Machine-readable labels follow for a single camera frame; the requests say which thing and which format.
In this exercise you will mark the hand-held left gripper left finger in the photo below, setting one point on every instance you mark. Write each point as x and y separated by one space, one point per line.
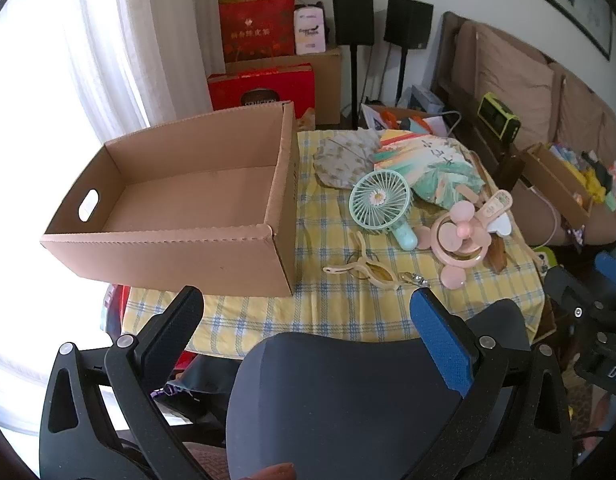
175 330

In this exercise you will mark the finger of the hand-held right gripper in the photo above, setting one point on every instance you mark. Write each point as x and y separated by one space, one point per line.
612 263
568 287

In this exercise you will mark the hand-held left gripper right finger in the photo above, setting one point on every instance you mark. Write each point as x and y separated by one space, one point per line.
443 345

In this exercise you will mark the metal key clasp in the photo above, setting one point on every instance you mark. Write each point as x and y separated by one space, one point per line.
415 279

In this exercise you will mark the beige hair clip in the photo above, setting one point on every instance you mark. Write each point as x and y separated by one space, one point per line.
383 276
364 259

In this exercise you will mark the pink mouse-eared handheld fan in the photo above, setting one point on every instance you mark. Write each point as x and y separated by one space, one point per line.
458 235

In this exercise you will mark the brown cardboard box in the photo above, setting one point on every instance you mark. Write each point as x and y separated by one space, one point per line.
188 200

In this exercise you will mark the mint green handheld fan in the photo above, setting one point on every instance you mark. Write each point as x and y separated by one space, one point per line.
380 195

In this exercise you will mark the painted round paper fan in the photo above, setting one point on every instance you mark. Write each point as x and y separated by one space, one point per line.
423 160

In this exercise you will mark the grey-white paper folding fan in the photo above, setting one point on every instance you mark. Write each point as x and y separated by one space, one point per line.
338 160

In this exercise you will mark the person's left hand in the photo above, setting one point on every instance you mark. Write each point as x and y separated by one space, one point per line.
275 472

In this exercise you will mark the pile of colourful small items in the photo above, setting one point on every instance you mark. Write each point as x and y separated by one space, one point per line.
598 175

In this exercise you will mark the shallow cardboard tray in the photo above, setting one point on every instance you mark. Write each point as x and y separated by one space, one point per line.
553 185

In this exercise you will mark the yellow plaid tablecloth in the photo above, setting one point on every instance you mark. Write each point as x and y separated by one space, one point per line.
338 305

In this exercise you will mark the beige sofa cushion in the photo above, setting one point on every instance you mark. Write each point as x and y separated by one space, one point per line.
578 110
615 135
508 75

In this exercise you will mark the green and black radio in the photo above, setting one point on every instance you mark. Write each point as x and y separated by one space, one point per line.
498 115

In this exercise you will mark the cardboard box with orange items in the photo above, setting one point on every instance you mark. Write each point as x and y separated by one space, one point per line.
413 121

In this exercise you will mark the blue-grey small box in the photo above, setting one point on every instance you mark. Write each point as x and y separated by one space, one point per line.
427 99

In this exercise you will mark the red gift box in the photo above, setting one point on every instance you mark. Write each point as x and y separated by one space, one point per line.
258 85

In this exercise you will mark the large brown cardboard carton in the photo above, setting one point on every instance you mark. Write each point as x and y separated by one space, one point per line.
328 85

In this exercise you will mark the white curtain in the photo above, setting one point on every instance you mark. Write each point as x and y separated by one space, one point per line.
138 35

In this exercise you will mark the black speaker on stand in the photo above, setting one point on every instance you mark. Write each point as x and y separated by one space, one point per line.
408 22
353 15

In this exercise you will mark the red gift bag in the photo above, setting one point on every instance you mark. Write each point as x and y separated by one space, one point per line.
258 30

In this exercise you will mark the white tissue pack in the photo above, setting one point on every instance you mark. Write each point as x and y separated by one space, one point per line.
310 30

